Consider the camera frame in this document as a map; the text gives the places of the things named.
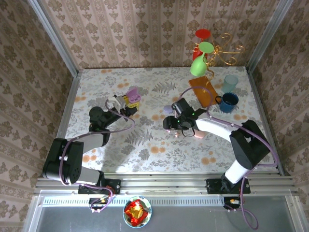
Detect magenta earbud charging case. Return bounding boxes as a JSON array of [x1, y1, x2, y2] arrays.
[[125, 87, 142, 103]]

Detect dark blue mug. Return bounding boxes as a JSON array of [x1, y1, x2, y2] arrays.
[[215, 93, 239, 114]]

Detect green plastic wine glass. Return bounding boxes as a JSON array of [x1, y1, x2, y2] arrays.
[[190, 42, 214, 77]]

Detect translucent teal cup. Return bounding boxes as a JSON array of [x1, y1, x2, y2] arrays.
[[222, 74, 239, 94]]

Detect red plastic wine glass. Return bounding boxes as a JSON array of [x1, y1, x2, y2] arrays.
[[192, 29, 211, 61]]

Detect glass bowl blue rim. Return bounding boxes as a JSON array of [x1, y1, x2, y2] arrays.
[[122, 195, 153, 229]]

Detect grey metal shelf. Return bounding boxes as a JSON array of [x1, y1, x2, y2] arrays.
[[24, 190, 309, 232]]

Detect red gold foil candies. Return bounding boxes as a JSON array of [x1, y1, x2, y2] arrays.
[[124, 200, 148, 222]]

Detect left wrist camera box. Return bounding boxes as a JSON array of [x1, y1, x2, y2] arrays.
[[111, 95, 126, 110]]

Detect gold wire rack orange base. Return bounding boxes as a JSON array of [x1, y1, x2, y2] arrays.
[[188, 32, 246, 108]]

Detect aluminium side rail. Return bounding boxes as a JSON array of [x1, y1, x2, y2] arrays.
[[245, 66, 292, 177], [52, 71, 82, 141]]

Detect wide aluminium frame rail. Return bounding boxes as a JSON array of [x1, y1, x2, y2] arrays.
[[33, 172, 299, 196]]

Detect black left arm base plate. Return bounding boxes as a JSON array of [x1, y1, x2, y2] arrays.
[[78, 179, 121, 195]]

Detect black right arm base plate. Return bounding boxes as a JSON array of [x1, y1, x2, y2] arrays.
[[206, 178, 251, 195]]

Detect grey slotted cable duct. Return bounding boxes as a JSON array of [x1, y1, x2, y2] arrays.
[[42, 196, 225, 208]]

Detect black cable connector bracket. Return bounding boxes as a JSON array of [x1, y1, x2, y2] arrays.
[[223, 197, 245, 210], [88, 197, 110, 210]]

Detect aluminium frame post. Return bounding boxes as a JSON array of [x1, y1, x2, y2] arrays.
[[27, 0, 80, 77], [246, 0, 295, 73]]

